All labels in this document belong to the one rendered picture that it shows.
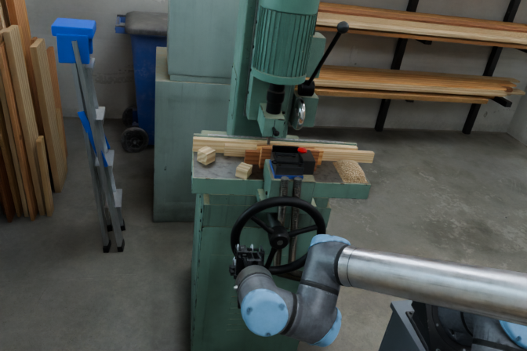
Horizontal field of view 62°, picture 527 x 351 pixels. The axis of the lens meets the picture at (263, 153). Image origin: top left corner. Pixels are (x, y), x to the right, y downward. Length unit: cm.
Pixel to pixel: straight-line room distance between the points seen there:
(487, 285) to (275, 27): 87
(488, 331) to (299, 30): 96
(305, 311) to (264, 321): 9
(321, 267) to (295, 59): 65
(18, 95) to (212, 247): 137
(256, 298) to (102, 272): 155
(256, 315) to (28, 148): 190
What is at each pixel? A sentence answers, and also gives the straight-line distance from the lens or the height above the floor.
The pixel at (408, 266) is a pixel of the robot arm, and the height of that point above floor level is 108.
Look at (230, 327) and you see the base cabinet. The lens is 185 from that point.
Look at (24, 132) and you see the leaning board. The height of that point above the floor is 53.
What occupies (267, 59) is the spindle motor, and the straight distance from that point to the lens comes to 137.
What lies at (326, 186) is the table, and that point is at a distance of 148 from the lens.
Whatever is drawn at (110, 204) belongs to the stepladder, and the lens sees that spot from 233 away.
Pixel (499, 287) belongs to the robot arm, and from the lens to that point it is 86.
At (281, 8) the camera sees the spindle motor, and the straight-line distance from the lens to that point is 132.
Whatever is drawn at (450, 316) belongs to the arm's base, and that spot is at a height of 68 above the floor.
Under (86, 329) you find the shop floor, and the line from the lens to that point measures 217.
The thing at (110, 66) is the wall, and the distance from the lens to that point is 380.
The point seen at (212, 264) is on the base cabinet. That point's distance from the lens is 161.
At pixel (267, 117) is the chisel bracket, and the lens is 146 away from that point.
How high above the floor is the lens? 163
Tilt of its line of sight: 27 degrees down
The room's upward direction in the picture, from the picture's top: 8 degrees clockwise
